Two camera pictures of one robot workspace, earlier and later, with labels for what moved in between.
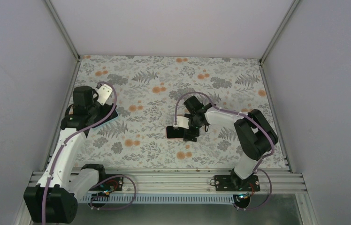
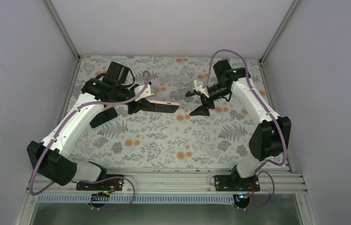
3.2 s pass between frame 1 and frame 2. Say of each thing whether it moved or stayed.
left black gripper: moved
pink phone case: moved
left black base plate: stayed
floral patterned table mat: stayed
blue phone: moved
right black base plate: stayed
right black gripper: moved
